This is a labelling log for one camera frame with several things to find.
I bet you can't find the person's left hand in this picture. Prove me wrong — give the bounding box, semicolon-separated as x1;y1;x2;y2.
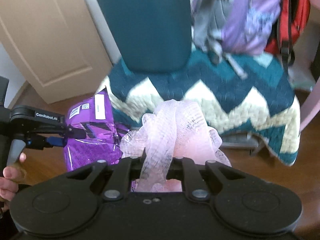
1;153;27;212

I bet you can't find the teal plastic trash bin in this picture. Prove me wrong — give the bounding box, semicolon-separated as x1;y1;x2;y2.
97;0;192;73

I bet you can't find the beige wooden door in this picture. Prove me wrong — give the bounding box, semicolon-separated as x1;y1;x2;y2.
1;0;111;103

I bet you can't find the purple grey backpack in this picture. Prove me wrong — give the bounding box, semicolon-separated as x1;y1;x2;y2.
191;0;281;79

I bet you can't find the purple snack bag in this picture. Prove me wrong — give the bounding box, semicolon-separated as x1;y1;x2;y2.
63;88;129;171

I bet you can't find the teal white quilted blanket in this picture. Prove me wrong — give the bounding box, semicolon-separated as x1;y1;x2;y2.
99;50;300;166

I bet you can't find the red bag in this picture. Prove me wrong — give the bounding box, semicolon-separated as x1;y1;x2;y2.
265;0;311;70

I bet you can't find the pink mesh foam net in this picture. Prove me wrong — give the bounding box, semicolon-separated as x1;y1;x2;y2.
120;100;231;192

